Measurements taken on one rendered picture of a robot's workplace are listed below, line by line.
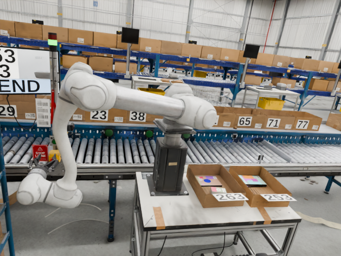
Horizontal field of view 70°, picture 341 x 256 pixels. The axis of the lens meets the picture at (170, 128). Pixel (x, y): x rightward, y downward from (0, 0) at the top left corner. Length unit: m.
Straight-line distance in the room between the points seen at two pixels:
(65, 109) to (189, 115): 0.59
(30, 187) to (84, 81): 0.59
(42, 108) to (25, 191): 0.70
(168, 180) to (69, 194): 0.63
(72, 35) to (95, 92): 5.97
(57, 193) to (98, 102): 0.55
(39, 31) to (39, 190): 5.96
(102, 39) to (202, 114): 5.77
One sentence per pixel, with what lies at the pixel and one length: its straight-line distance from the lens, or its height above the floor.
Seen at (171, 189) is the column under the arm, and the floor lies 0.77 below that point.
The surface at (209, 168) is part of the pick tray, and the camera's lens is 1.94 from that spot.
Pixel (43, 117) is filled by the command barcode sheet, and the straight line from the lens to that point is 1.86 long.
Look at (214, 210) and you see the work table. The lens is 1.62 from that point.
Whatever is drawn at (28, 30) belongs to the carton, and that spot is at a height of 1.57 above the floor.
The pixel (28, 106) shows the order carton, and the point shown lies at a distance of 2.52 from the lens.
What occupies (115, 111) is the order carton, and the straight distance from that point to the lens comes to 2.43.
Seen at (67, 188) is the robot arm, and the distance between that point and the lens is 1.33.
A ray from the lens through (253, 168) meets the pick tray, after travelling 2.09.
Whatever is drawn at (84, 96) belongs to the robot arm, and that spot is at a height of 1.47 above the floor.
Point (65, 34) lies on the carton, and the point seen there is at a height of 1.56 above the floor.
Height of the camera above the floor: 1.69
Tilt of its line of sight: 19 degrees down
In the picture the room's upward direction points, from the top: 7 degrees clockwise
